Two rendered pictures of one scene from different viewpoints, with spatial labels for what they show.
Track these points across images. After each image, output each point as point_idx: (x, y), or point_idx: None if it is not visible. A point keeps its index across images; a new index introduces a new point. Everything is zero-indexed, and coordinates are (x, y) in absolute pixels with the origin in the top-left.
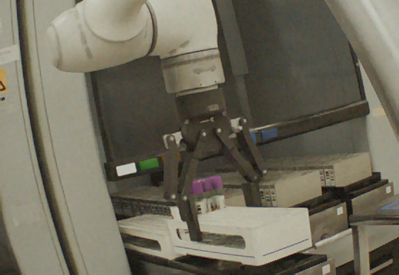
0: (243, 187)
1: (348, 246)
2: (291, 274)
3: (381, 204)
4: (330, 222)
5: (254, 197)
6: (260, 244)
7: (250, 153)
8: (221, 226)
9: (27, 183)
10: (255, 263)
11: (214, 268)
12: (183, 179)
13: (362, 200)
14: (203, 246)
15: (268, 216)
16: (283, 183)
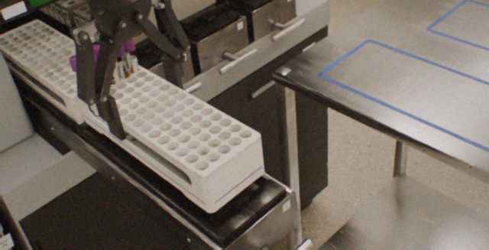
0: (163, 62)
1: (249, 60)
2: (249, 223)
3: (310, 59)
4: (231, 38)
5: (177, 78)
6: (212, 191)
7: (172, 30)
8: (156, 146)
9: None
10: (205, 209)
11: (142, 173)
12: (101, 76)
13: (262, 12)
14: (127, 143)
15: (212, 139)
16: None
